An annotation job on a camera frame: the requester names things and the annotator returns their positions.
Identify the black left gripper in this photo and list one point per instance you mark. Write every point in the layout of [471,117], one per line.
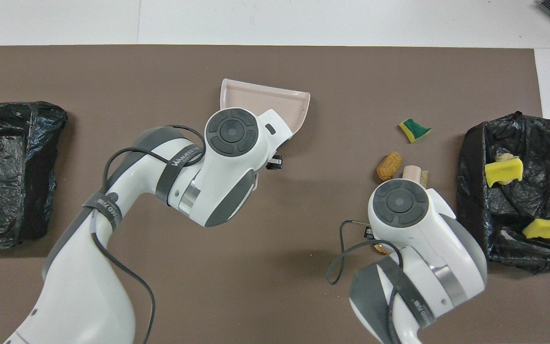
[268,165]

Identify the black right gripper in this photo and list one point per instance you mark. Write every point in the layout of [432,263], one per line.
[368,232]

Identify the beige plastic dustpan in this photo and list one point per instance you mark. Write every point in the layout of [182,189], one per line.
[275,100]

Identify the golden brown bread roll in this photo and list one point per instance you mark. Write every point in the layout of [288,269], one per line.
[389,166]

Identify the beige hand brush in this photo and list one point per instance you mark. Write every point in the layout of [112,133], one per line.
[411,172]

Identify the beige bread chunk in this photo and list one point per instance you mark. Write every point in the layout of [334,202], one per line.
[424,177]

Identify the green yellow sponge piece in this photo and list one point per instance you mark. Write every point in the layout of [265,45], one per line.
[416,130]

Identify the beige orange bread piece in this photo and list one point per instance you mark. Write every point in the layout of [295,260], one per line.
[505,157]

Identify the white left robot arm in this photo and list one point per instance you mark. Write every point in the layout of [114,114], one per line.
[84,286]

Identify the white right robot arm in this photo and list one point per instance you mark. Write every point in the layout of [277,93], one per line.
[428,248]

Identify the black bag lined bin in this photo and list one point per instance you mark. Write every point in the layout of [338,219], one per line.
[36,143]
[475,191]

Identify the orange white bread piece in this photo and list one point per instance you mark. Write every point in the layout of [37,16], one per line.
[381,248]

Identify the brown table mat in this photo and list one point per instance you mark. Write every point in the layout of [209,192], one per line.
[303,286]

